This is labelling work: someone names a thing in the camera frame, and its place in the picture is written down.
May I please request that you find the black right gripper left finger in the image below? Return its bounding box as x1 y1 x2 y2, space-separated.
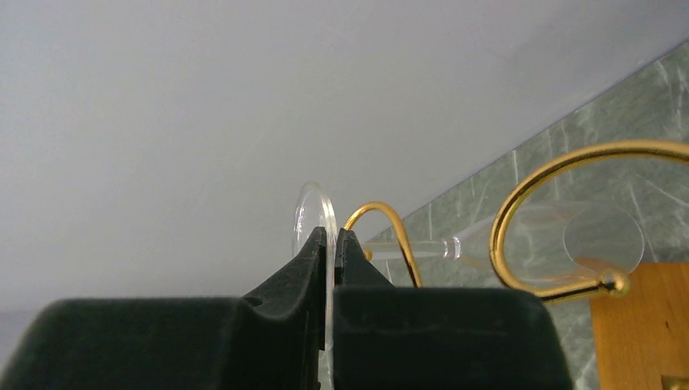
1 227 327 389

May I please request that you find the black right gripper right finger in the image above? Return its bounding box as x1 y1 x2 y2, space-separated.
332 229 573 389

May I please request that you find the gold wire rack wooden base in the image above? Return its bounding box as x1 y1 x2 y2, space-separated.
343 140 689 390

